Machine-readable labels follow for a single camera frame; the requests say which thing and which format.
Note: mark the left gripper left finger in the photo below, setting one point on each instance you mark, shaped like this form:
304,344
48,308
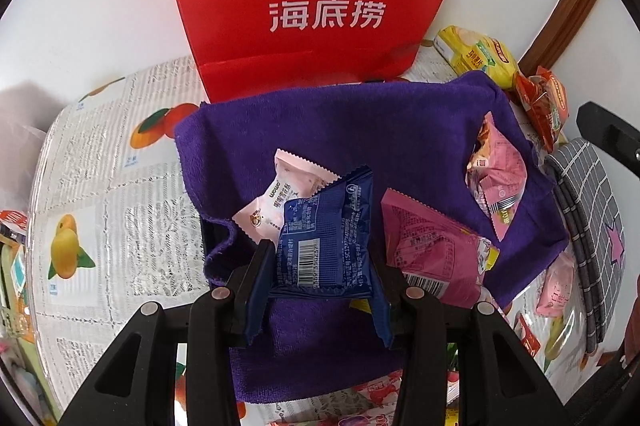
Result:
227,317

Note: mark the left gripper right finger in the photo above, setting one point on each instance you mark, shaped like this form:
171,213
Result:
417,324

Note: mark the pink snack bag with character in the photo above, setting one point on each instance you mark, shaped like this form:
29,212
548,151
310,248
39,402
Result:
435,253

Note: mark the white red strawberry packet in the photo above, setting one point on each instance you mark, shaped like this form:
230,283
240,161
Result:
382,391

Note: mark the small red snack packet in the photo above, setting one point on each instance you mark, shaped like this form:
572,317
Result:
525,334

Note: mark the blue snack packet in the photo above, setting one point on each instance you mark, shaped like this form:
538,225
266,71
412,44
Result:
323,245

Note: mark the light pink snack packet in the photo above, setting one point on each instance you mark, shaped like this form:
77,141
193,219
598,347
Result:
296,177

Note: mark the large pink snack bag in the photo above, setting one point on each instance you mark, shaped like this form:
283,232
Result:
496,176

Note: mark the purple towel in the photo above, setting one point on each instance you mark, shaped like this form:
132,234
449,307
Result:
417,138

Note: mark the grey checked folded cloth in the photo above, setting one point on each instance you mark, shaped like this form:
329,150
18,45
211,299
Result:
589,208

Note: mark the red chips bag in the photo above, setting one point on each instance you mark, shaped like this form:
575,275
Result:
543,97

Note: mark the yellow chips bag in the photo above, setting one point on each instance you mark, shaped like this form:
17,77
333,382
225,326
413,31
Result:
466,50

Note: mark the brown wooden door frame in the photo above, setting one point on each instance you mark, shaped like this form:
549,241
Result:
555,36

